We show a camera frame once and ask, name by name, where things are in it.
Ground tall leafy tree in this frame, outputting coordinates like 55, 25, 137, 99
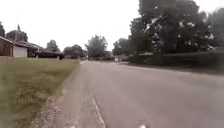
84, 34, 110, 61

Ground distant trees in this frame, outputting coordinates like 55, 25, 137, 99
63, 44, 88, 60

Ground pale concrete gutter strip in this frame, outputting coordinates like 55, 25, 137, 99
31, 61, 108, 128

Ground grey asphalt road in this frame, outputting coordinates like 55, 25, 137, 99
79, 60, 224, 128

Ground dark hedge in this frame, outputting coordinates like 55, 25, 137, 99
128, 49, 224, 71

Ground large dark trees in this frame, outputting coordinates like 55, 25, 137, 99
128, 0, 224, 55

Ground low house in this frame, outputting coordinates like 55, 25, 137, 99
19, 40, 45, 58

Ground grass lawn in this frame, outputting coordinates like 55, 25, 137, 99
0, 56, 81, 128

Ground small dark tree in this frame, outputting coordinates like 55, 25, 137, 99
5, 29, 29, 43

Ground house with white garage door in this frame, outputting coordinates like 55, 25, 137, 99
0, 35, 29, 58

